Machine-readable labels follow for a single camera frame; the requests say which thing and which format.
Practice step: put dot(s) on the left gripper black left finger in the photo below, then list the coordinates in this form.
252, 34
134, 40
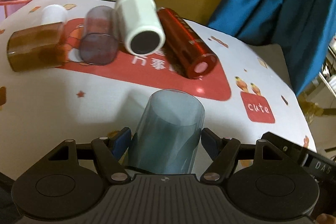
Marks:
106, 155

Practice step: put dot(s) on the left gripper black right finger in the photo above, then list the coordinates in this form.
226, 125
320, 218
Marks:
223, 152

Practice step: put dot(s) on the grey-blue translucent cup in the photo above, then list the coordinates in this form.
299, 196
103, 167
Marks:
167, 136

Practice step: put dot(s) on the purple translucent cup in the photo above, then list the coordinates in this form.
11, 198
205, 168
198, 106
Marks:
98, 45

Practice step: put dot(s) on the white faceted cup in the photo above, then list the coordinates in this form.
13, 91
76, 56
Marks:
138, 26

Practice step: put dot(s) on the brown translucent cup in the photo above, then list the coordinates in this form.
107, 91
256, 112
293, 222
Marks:
37, 47

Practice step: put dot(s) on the small white cup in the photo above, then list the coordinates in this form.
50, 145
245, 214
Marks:
54, 14

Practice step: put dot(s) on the white patterned tablecloth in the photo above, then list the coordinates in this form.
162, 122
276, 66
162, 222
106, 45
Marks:
246, 95

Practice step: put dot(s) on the red metallic bottle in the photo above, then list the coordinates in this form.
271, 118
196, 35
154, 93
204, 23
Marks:
194, 55

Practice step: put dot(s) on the blue curtain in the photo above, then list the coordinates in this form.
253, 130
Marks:
302, 28

